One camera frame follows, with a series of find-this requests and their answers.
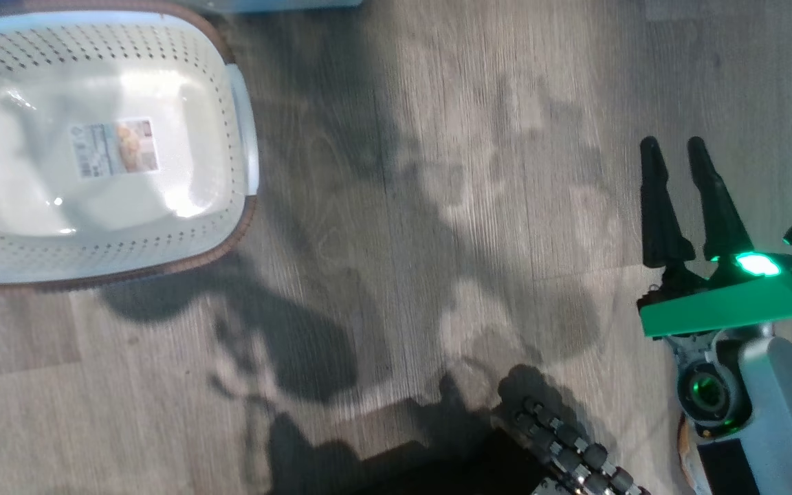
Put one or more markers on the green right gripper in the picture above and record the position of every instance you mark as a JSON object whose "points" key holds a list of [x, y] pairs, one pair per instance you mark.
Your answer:
{"points": [[726, 306]]}

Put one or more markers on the paper product label sticker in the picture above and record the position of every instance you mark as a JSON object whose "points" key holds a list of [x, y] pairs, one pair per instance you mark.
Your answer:
{"points": [[117, 148]]}

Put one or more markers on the white perforated laundry basket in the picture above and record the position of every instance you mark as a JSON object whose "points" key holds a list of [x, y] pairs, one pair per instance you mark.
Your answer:
{"points": [[25, 227]]}

